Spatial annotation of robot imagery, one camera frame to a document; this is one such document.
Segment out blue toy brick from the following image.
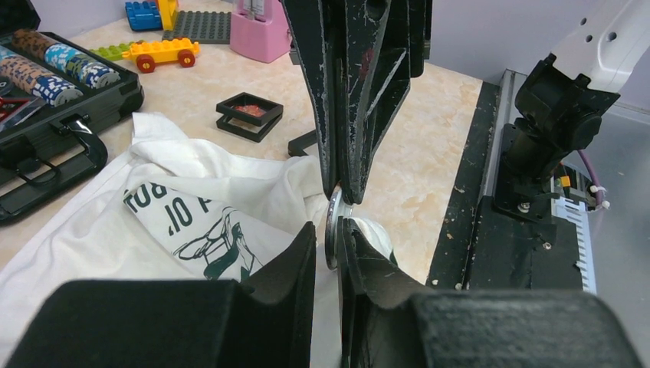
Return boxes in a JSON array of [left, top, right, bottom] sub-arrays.
[[124, 1, 163, 31]]

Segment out black square frame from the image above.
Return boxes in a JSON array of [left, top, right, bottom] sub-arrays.
[[287, 130, 317, 157], [215, 92, 284, 143]]

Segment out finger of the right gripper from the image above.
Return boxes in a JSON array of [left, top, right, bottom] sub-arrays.
[[282, 0, 338, 198], [335, 1, 432, 205]]

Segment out black poker chip case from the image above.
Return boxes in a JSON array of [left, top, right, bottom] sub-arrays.
[[1, 1, 144, 225]]

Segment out yellow orange toy car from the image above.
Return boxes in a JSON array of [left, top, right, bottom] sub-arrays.
[[121, 38, 200, 74]]

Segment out yellow triangular toy brick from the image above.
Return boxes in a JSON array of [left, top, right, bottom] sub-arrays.
[[156, 0, 179, 31]]

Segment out dark grey baseplate right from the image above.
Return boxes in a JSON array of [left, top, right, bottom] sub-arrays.
[[162, 11, 231, 44]]

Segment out pink metronome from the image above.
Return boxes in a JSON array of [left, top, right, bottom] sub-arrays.
[[230, 0, 291, 64]]

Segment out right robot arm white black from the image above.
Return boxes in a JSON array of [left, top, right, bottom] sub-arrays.
[[281, 1, 649, 212]]

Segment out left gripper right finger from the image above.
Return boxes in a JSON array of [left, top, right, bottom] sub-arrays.
[[337, 218, 642, 367]]

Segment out white and green garment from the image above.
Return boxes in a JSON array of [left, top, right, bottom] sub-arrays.
[[0, 111, 397, 368]]

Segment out green flat brick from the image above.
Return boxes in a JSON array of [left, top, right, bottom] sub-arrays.
[[90, 40, 143, 61]]

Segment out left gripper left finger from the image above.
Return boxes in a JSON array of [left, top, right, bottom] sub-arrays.
[[7, 222, 317, 367]]

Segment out red maple leaf brooch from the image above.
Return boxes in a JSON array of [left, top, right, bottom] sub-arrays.
[[235, 104, 266, 117]]

